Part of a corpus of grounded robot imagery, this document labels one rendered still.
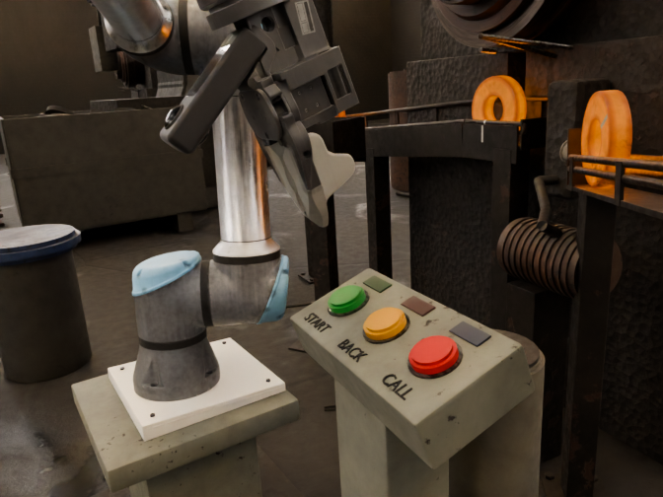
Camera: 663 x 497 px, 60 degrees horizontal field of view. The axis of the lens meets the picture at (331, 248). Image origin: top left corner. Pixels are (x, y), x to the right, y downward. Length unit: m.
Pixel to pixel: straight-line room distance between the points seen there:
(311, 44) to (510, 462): 0.48
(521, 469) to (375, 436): 0.23
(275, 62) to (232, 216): 0.48
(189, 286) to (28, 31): 10.29
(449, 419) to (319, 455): 0.97
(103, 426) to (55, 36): 10.31
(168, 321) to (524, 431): 0.58
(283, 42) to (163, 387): 0.67
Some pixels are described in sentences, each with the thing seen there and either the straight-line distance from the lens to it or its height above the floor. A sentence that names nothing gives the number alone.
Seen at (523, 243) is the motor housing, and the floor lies 0.50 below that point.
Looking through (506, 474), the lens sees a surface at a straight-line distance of 0.71.
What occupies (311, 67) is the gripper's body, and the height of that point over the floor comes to 0.83.
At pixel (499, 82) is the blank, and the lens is 1.46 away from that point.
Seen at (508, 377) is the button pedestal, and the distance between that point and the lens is 0.48.
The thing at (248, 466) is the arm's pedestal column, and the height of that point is 0.16.
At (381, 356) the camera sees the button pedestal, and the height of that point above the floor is 0.59.
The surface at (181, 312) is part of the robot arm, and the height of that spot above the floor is 0.47.
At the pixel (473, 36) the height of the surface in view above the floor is 0.91.
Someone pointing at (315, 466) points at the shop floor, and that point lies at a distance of 1.37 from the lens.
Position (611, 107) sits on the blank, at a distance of 1.00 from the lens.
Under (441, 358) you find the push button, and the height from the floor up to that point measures 0.61.
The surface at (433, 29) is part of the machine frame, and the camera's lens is 1.88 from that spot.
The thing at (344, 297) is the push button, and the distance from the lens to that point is 0.59.
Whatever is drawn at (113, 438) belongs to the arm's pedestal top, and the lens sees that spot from 1.02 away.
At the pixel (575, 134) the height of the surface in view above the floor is 0.71.
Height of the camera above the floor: 0.82
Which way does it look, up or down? 16 degrees down
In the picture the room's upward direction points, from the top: 3 degrees counter-clockwise
